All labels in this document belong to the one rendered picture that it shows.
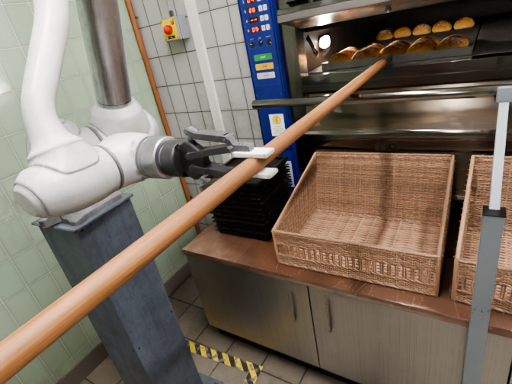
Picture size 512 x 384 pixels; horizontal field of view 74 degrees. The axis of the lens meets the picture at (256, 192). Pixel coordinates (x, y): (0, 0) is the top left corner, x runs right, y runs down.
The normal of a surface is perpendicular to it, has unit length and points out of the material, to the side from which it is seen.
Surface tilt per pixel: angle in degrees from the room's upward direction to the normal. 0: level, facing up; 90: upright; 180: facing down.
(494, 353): 90
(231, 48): 90
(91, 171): 70
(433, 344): 90
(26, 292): 90
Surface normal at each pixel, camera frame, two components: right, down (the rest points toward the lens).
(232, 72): -0.51, 0.46
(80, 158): 0.72, -0.31
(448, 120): -0.55, 0.13
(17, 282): 0.84, 0.09
